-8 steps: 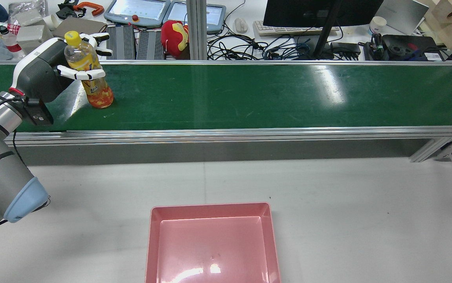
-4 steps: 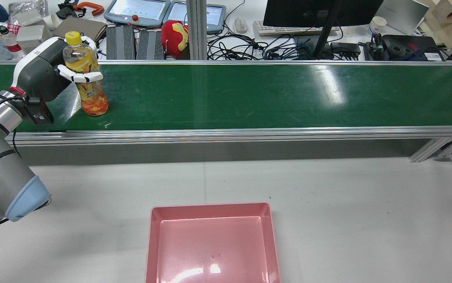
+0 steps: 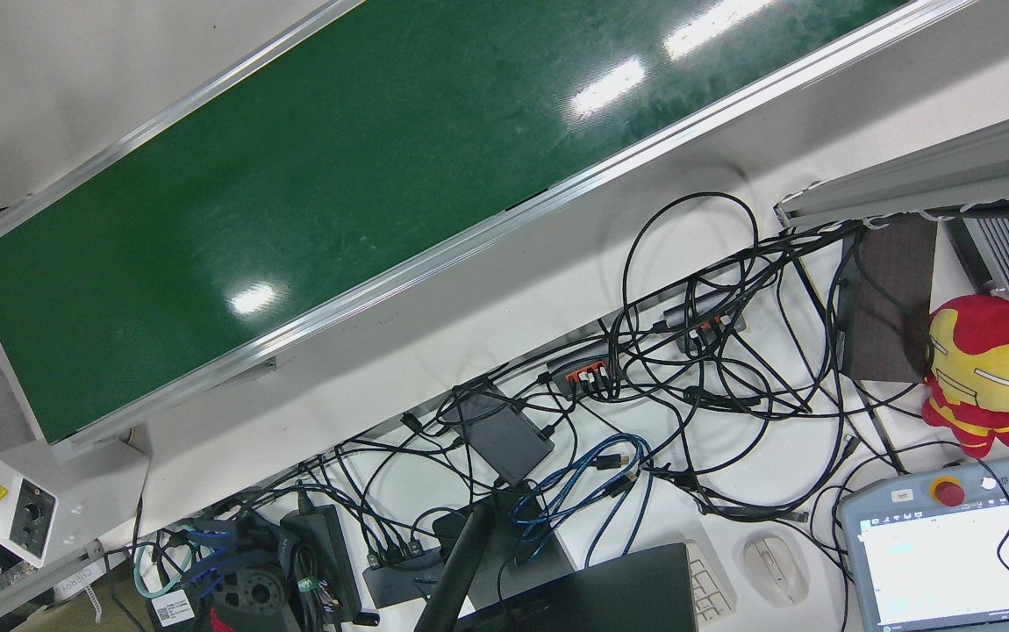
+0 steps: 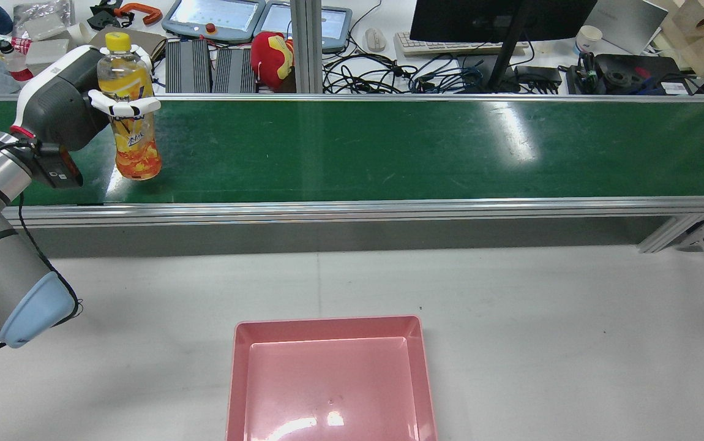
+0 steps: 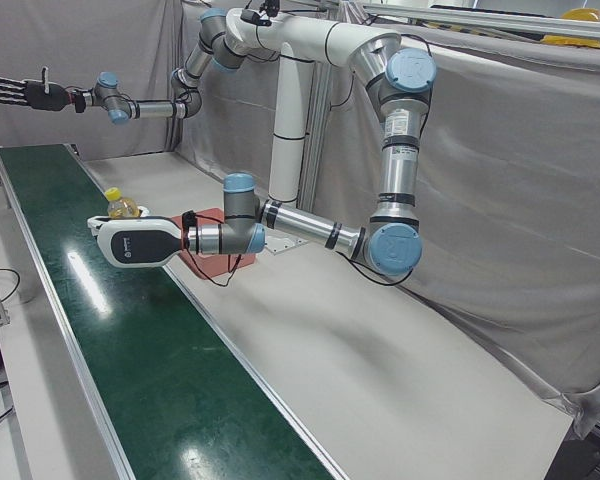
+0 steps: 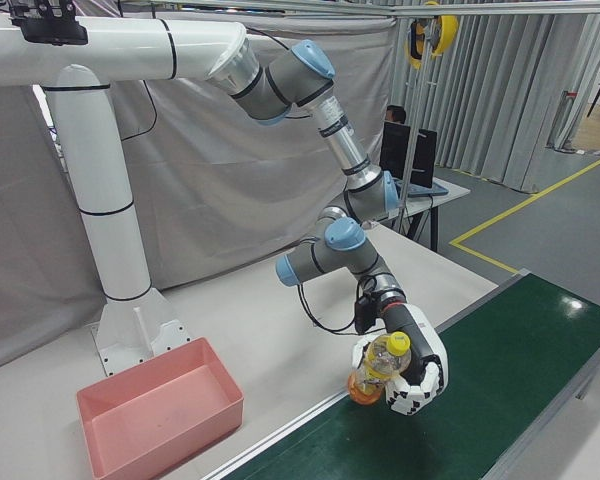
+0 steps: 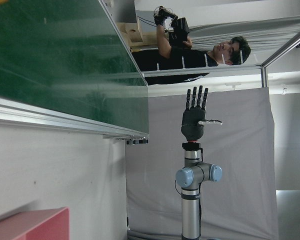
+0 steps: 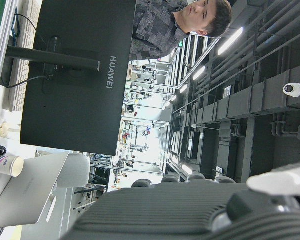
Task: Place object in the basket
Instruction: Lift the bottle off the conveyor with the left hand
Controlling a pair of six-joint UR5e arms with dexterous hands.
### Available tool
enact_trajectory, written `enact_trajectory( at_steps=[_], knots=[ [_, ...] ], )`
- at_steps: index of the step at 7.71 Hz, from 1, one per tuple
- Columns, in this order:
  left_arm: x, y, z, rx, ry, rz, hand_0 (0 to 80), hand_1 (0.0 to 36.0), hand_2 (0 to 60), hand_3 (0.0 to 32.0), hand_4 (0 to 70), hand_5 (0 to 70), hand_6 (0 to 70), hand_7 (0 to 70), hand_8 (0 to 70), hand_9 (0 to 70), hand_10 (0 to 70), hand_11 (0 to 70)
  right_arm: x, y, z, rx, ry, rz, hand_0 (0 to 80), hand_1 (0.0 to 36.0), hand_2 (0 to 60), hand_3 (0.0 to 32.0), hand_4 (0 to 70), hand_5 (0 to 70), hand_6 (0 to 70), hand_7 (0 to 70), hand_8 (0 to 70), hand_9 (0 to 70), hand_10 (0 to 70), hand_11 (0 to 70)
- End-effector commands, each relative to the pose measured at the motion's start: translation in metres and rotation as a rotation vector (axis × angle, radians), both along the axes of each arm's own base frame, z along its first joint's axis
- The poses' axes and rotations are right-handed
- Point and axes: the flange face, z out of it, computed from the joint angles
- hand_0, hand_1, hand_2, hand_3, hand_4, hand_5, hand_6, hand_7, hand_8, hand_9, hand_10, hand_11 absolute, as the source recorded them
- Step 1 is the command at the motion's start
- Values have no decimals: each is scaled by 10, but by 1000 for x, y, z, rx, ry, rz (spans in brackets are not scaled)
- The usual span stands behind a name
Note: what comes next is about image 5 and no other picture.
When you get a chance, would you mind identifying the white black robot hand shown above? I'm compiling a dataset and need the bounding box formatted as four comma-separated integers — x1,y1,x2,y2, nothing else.
87,203,187,270

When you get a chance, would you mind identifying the aluminium upright post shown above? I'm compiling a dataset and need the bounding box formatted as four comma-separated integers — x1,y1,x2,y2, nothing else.
298,59,332,211

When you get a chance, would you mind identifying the green conveyor belt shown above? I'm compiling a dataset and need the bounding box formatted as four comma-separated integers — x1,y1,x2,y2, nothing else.
0,143,350,480

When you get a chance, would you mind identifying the yellow cap drink bottle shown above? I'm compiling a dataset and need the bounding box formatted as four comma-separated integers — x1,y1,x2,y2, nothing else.
103,187,142,221

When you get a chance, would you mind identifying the aluminium overhead beam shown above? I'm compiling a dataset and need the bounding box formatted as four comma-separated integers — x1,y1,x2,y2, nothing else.
347,1,600,42

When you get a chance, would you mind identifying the grey cloth curtain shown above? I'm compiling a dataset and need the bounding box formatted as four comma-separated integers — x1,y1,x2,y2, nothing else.
0,0,600,442

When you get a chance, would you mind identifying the pink plastic basket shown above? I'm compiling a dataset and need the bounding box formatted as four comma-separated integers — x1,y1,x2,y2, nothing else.
172,206,257,282

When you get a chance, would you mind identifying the white robot torso column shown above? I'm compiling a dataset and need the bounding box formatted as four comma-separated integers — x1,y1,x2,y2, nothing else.
223,7,402,257

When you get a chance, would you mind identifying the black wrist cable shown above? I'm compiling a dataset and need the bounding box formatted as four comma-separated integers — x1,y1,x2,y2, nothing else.
181,211,247,289

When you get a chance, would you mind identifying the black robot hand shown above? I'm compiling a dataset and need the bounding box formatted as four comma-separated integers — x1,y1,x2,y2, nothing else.
0,67,77,113

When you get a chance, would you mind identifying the black floor cable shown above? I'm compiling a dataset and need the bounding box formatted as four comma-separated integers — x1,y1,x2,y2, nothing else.
0,267,22,304

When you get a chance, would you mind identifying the black head camera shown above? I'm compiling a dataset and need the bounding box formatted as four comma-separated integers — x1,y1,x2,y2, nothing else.
239,0,282,28

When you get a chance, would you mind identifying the yellow hard hat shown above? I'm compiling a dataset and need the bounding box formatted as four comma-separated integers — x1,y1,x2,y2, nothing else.
559,6,600,23
539,33,600,51

